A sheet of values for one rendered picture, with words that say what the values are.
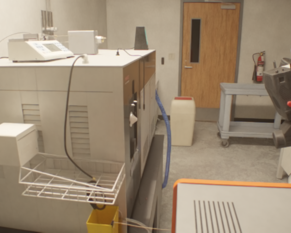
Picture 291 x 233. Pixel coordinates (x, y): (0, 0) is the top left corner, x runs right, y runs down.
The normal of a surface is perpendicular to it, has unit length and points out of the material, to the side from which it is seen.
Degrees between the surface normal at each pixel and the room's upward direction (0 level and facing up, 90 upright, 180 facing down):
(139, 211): 0
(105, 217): 87
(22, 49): 87
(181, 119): 93
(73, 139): 66
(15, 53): 87
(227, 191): 0
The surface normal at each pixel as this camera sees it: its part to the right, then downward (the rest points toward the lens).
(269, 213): 0.00, -0.96
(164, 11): -0.13, 0.29
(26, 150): 0.99, 0.04
